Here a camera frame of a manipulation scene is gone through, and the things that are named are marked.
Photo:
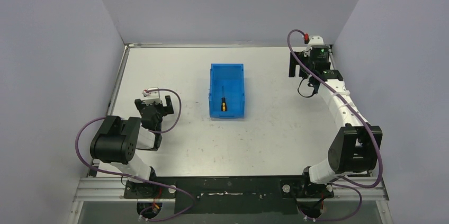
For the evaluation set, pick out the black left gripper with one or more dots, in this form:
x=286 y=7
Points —
x=154 y=109

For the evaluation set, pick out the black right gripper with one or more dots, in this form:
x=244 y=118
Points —
x=294 y=62

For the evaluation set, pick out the black yellow screwdriver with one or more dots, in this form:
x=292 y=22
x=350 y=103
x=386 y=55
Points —
x=223 y=101

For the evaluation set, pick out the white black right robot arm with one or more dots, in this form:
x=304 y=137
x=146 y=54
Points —
x=356 y=146

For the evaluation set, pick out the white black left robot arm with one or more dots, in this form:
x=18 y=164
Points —
x=117 y=139

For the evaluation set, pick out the blue plastic bin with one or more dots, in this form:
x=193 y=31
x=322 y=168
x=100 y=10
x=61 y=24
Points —
x=231 y=76

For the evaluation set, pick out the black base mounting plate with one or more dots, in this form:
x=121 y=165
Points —
x=240 y=204

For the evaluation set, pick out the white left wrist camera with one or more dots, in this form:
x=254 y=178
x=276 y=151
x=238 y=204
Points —
x=151 y=94

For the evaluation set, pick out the aluminium frame rail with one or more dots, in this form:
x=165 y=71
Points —
x=109 y=189

